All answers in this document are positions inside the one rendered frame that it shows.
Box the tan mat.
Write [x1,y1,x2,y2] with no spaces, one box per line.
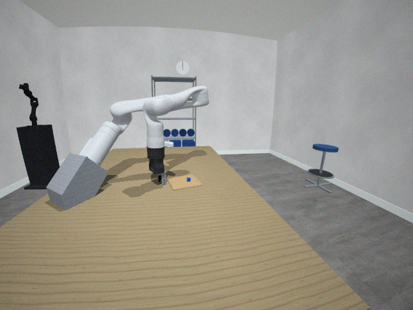
[167,175,203,190]

